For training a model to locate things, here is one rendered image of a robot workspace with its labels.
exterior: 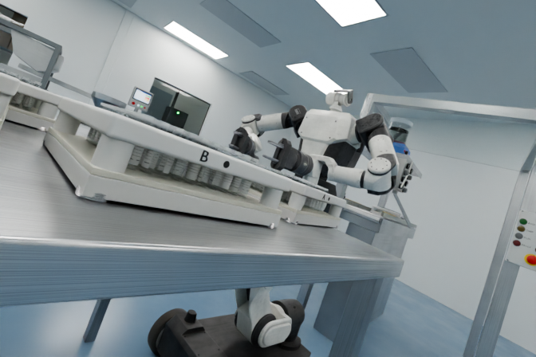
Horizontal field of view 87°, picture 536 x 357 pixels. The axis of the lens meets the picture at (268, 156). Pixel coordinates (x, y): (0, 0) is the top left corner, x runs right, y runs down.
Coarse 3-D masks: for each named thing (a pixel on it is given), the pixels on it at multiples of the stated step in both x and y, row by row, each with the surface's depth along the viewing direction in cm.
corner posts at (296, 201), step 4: (292, 192) 52; (292, 196) 51; (296, 196) 50; (300, 196) 50; (304, 196) 51; (292, 200) 51; (296, 200) 50; (300, 200) 50; (304, 200) 51; (288, 204) 51; (292, 204) 51; (296, 204) 50; (300, 204) 50; (296, 208) 50; (300, 208) 51; (332, 208) 68; (336, 208) 68; (340, 208) 68; (332, 212) 68; (336, 212) 68; (340, 212) 68; (336, 216) 68
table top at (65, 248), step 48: (0, 144) 30; (0, 192) 18; (48, 192) 21; (0, 240) 13; (48, 240) 14; (96, 240) 16; (144, 240) 18; (192, 240) 22; (240, 240) 27; (288, 240) 35; (336, 240) 49; (0, 288) 13; (48, 288) 14; (96, 288) 16; (144, 288) 18; (192, 288) 21; (240, 288) 25
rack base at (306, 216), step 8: (248, 192) 56; (256, 192) 55; (280, 208) 51; (288, 208) 50; (304, 208) 59; (288, 216) 50; (296, 216) 50; (304, 216) 52; (312, 216) 55; (320, 216) 58; (328, 216) 62; (312, 224) 56; (320, 224) 59; (328, 224) 63; (336, 224) 67
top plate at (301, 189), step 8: (296, 184) 51; (304, 184) 52; (296, 192) 50; (304, 192) 50; (312, 192) 52; (320, 192) 55; (320, 200) 56; (328, 200) 59; (336, 200) 63; (344, 200) 68
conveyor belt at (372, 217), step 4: (344, 208) 202; (348, 208) 200; (352, 208) 198; (356, 208) 198; (352, 212) 198; (356, 212) 196; (360, 212) 194; (364, 212) 193; (368, 212) 193; (360, 216) 195; (364, 216) 193; (368, 216) 190; (372, 216) 189; (376, 216) 188; (380, 216) 224; (372, 220) 189; (376, 220) 187; (388, 220) 206; (400, 224) 239; (412, 228) 284
